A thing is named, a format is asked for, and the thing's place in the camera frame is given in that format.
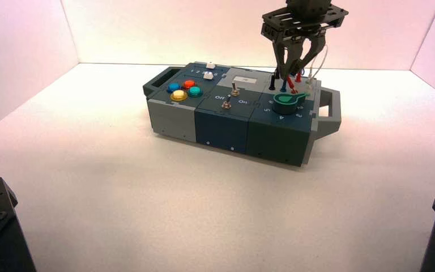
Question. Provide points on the grey and teal control box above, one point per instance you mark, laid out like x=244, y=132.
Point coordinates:
x=221, y=127

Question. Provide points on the red push button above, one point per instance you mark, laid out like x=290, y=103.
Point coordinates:
x=189, y=84

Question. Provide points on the metal toggle switch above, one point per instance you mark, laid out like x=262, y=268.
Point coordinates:
x=226, y=103
x=234, y=90

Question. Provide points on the white keycap switch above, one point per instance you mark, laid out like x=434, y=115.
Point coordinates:
x=210, y=65
x=208, y=76

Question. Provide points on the white panel label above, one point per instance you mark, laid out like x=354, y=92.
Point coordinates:
x=246, y=79

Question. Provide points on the blue push button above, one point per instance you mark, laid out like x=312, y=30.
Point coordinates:
x=173, y=88

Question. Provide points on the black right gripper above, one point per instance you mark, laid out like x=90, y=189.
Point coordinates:
x=303, y=18

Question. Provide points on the yellow push button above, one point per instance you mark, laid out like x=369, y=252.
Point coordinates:
x=179, y=95

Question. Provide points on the green rotary knob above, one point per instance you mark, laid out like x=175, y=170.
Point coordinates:
x=285, y=104

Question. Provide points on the teal push button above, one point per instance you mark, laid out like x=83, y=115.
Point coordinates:
x=195, y=91

